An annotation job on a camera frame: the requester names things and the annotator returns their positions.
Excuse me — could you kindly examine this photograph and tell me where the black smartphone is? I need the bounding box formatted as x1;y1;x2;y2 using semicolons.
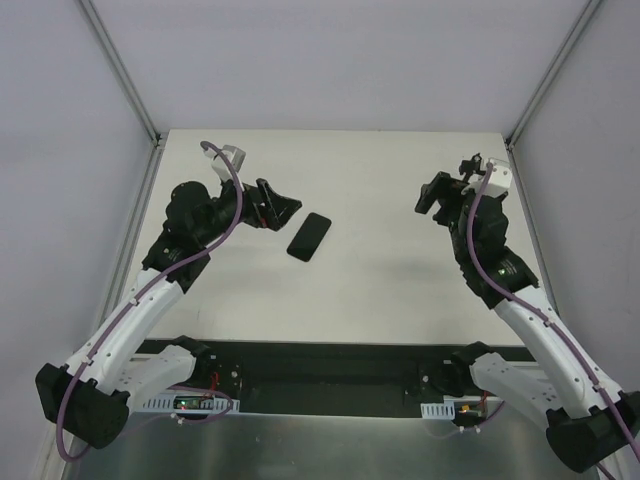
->
286;212;332;262

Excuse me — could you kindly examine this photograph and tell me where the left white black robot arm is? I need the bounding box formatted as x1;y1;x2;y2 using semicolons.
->
35;179;302;449

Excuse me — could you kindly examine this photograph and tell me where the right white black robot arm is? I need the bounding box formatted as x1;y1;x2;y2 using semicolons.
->
414;154;639;479

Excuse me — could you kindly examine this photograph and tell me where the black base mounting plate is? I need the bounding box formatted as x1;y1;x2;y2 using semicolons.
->
124;339;521;416

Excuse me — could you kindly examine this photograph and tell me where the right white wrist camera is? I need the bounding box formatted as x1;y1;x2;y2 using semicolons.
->
484;158;513;198

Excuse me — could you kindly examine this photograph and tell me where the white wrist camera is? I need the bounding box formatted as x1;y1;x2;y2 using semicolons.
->
484;158;513;198
200;141;246;182

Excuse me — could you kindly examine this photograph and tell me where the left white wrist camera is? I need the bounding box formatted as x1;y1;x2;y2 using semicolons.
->
200;141;246;182

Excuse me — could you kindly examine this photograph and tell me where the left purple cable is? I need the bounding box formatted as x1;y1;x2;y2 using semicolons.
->
54;141;246;464

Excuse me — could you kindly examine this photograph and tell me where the right aluminium frame post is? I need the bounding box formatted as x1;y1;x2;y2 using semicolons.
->
502;0;604;149

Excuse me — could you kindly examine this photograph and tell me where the aluminium frame post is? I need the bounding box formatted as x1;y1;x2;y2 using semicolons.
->
502;0;604;149
75;0;163;147

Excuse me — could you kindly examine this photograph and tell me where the right white cable duct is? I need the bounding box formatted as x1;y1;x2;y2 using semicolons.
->
420;400;456;421

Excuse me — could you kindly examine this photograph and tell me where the white cable duct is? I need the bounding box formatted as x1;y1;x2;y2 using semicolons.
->
420;400;456;421
134;392;228;415

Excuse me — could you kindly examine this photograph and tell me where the left white cable duct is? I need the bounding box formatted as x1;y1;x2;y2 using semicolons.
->
134;392;228;415

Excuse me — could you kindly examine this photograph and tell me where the left aluminium frame post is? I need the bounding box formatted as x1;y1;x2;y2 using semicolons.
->
75;0;163;147

